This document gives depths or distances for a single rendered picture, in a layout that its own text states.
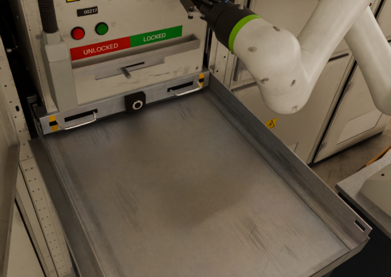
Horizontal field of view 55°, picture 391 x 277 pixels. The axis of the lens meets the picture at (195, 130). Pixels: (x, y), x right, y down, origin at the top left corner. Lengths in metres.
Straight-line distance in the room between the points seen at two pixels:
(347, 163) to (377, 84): 1.25
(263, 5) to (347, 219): 0.67
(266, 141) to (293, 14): 0.47
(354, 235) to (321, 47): 0.45
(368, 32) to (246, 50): 0.54
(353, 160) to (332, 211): 1.49
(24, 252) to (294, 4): 1.24
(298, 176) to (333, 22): 0.40
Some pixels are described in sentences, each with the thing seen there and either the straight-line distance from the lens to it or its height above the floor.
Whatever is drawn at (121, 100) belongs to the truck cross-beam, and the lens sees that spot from 1.13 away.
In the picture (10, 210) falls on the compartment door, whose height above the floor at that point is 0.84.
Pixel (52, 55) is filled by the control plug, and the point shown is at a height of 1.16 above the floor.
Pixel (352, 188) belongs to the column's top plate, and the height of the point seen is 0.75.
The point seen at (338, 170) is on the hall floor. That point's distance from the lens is 2.39.
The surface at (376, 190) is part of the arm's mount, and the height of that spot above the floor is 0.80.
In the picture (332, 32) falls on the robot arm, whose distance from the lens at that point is 0.92.
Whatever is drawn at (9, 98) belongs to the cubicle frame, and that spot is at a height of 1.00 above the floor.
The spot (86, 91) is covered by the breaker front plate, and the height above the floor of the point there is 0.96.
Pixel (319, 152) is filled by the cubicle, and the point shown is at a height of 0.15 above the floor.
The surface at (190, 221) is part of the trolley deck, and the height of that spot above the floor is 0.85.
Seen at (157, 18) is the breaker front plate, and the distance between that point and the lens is 1.06.
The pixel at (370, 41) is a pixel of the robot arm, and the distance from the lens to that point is 1.22.
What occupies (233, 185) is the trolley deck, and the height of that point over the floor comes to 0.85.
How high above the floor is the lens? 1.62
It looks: 43 degrees down
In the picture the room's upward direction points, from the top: 7 degrees clockwise
